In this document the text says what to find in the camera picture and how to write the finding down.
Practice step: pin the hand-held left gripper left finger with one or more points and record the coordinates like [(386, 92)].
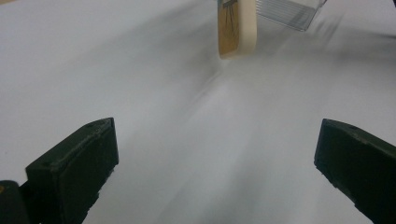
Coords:
[(71, 168)]

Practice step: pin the clear plastic box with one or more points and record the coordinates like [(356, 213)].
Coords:
[(289, 14)]

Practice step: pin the beige painted-print phone case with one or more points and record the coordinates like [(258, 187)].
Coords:
[(239, 31)]

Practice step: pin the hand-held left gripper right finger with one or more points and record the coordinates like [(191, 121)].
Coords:
[(361, 168)]

